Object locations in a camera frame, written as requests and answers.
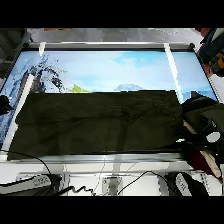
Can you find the heap of clothes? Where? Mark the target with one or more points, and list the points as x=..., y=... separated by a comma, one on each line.
x=213, y=46

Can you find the dark green trousers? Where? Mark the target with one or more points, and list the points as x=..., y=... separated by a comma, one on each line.
x=93, y=123

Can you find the dark red garment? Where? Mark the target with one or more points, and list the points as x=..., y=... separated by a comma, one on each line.
x=198, y=161

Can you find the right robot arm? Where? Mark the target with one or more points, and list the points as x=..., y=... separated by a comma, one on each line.
x=186, y=185

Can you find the silver frame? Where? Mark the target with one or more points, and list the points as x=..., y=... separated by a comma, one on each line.
x=113, y=184

